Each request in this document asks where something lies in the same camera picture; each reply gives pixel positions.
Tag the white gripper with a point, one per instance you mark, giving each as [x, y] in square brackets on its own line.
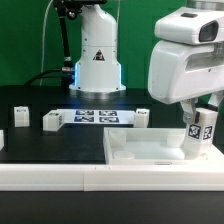
[178, 72]

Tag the white square tabletop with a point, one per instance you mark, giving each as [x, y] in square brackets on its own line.
[152, 146]

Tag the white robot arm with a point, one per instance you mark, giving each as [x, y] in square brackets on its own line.
[98, 72]

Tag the white L-shaped obstacle fence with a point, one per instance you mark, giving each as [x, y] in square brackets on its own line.
[189, 177]

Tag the white tag base sheet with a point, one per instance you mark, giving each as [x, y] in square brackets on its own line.
[85, 116]

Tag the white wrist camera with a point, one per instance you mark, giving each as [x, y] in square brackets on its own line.
[191, 26]

